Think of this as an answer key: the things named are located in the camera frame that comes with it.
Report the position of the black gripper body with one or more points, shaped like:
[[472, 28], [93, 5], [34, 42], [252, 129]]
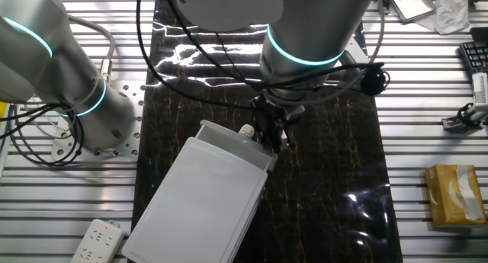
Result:
[[276, 116]]

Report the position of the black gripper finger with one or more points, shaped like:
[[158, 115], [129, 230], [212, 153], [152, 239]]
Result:
[[284, 141], [265, 137]]

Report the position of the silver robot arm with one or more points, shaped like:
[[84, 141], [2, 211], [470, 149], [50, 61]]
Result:
[[305, 23]]

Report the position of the white plastic drawer cabinet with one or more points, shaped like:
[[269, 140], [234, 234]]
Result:
[[198, 206]]

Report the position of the black marble pattern mat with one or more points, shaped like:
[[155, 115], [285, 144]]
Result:
[[324, 179]]

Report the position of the grey flat metal plate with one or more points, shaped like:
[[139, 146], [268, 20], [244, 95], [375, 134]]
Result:
[[411, 4]]

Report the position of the yellow tissue box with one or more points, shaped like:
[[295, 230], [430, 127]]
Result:
[[453, 196]]

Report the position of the small silver mounted device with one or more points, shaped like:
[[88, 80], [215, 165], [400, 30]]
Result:
[[463, 118]]

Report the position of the white power strip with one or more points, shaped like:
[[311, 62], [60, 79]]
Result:
[[97, 242]]

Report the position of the crumpled clear plastic bag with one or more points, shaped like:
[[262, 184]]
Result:
[[450, 11]]

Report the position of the black keyboard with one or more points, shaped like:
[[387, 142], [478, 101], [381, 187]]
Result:
[[474, 57]]

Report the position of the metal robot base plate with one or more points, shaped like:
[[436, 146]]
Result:
[[131, 141]]

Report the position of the ribbed silver camera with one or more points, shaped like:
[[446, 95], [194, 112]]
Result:
[[481, 87]]

